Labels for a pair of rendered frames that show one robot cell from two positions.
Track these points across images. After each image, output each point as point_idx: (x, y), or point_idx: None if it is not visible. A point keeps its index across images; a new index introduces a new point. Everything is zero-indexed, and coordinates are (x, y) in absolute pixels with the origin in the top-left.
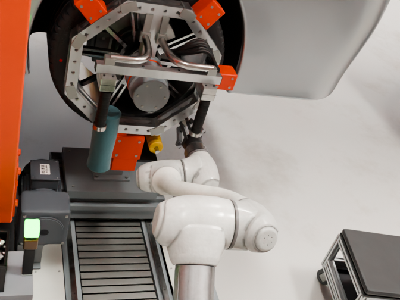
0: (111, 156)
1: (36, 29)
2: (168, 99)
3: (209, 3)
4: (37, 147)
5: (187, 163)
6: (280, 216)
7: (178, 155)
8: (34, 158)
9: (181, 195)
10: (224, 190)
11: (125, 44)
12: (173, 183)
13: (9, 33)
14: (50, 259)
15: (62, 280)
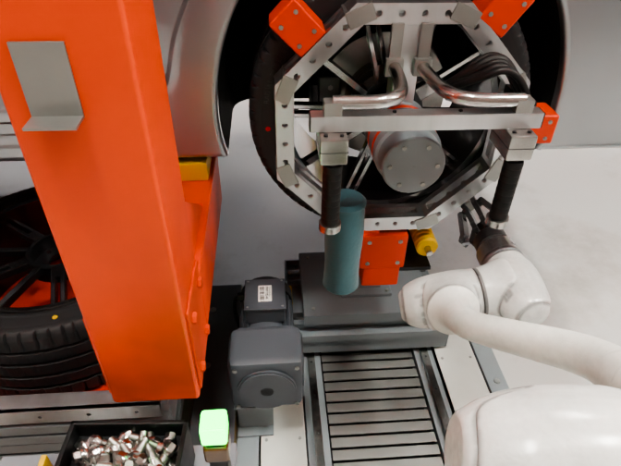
0: (357, 268)
1: (242, 96)
2: (443, 168)
3: None
4: (273, 253)
5: (488, 275)
6: (620, 328)
7: (456, 248)
8: (271, 267)
9: (488, 343)
10: (588, 339)
11: (363, 90)
12: (468, 319)
13: (91, 52)
14: (286, 419)
15: (304, 454)
